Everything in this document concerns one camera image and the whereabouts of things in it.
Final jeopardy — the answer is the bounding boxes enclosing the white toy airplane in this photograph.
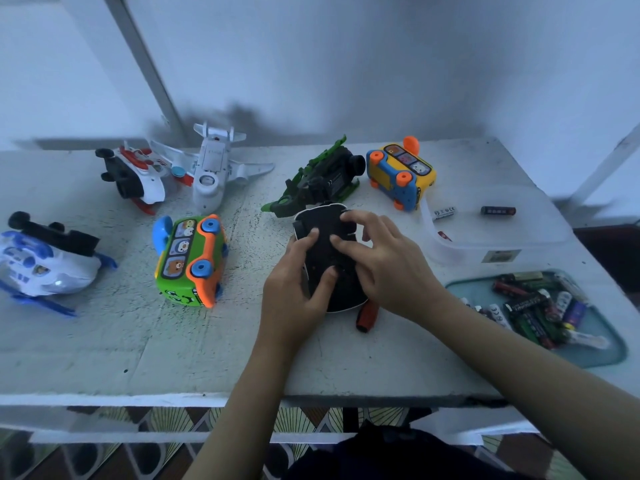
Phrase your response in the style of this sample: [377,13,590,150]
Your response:
[150,121,275,214]

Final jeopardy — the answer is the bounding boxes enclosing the dark brown storage box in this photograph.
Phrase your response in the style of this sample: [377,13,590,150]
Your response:
[575,223,640,296]

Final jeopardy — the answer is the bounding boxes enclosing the red screwdriver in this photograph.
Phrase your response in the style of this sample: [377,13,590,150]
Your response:
[356,299,381,333]

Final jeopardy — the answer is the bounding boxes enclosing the clear plastic container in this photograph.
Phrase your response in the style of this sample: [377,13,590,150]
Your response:
[420,185,573,266]

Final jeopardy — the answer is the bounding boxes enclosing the pile of batteries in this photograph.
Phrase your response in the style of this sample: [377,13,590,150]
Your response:
[460,273,611,351]

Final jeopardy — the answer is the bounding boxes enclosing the yellow orange toy car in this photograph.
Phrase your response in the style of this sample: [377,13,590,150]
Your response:
[366,135,438,212]

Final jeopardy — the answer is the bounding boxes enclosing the person's right forearm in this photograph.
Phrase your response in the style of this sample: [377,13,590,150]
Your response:
[420,295,640,480]

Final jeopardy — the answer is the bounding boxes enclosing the dark green toy helicopter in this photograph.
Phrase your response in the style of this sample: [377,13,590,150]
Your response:
[261,135,367,219]

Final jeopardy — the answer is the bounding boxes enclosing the person's dark trousers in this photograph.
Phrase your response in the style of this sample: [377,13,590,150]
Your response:
[285,425,531,480]

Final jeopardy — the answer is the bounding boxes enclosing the teal container lid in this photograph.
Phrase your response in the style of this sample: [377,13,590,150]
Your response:
[445,271,629,370]

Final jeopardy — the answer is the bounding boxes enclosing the person's left forearm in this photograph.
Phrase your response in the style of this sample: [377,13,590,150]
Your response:
[183,335,301,480]

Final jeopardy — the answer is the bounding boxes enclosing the person's right hand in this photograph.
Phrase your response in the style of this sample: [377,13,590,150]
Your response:
[330,209,451,324]

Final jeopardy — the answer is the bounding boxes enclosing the red white toy vehicle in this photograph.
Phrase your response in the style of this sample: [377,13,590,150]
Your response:
[95,143,196,216]

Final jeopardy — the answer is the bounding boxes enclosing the person's left hand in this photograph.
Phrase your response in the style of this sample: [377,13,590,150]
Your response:
[260,227,341,351]

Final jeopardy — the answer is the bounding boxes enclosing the black white toy car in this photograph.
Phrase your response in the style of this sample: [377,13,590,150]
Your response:
[292,203,371,314]

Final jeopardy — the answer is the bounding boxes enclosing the green orange toy car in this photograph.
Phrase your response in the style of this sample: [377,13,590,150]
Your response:
[151,213,230,310]

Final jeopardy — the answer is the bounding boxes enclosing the white blue toy vehicle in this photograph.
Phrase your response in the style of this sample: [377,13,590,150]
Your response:
[0,211,119,318]

